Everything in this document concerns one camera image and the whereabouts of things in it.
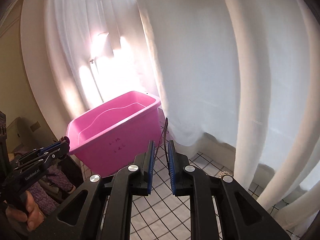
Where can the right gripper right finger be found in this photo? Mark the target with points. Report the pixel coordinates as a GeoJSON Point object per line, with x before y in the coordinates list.
{"type": "Point", "coordinates": [220, 208]}

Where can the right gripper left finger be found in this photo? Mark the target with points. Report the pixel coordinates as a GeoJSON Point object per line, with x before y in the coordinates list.
{"type": "Point", "coordinates": [101, 207]}

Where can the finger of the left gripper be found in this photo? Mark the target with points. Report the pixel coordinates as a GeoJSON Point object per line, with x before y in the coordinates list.
{"type": "Point", "coordinates": [51, 152]}
{"type": "Point", "coordinates": [65, 149]}

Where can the pearl gold claw clip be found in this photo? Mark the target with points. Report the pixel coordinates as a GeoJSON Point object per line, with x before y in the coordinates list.
{"type": "Point", "coordinates": [224, 173]}

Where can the brown snap hair clip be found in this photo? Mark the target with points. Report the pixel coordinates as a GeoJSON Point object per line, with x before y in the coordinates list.
{"type": "Point", "coordinates": [163, 137]}

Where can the person's left hand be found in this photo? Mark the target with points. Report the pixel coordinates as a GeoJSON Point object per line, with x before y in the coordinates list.
{"type": "Point", "coordinates": [32, 219]}

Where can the black grid white tablecloth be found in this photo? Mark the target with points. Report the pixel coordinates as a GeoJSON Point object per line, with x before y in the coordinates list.
{"type": "Point", "coordinates": [163, 216]}

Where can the pink plastic bin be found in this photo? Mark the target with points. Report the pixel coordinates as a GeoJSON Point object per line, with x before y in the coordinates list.
{"type": "Point", "coordinates": [108, 137]}

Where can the white curtain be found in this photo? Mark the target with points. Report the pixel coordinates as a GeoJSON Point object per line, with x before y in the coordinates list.
{"type": "Point", "coordinates": [238, 73]}

